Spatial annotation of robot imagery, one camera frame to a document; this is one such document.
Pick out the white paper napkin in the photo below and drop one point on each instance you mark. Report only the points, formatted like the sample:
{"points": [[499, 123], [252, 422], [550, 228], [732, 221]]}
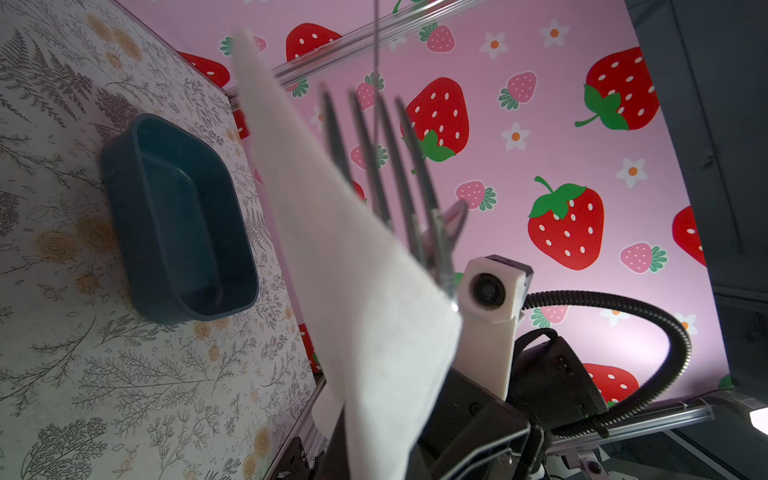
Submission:
{"points": [[384, 332]]}

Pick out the silver metal fork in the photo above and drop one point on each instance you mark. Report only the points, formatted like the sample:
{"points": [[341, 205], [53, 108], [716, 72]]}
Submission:
{"points": [[430, 240]]}

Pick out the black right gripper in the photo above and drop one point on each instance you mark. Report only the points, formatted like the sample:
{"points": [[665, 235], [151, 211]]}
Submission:
{"points": [[472, 434]]}

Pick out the right aluminium corner post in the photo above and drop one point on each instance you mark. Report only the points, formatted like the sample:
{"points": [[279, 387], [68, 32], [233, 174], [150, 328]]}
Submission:
{"points": [[392, 47]]}

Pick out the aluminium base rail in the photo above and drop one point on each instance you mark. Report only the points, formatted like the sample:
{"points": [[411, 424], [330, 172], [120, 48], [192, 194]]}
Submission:
{"points": [[661, 416]]}

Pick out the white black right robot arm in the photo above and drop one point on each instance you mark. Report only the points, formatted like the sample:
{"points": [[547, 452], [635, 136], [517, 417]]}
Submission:
{"points": [[551, 385]]}

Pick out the teal plastic utensil tray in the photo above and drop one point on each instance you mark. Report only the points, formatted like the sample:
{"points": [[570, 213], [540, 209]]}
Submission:
{"points": [[179, 224]]}

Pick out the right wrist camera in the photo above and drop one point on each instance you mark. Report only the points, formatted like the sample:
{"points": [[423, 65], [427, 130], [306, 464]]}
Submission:
{"points": [[491, 295]]}

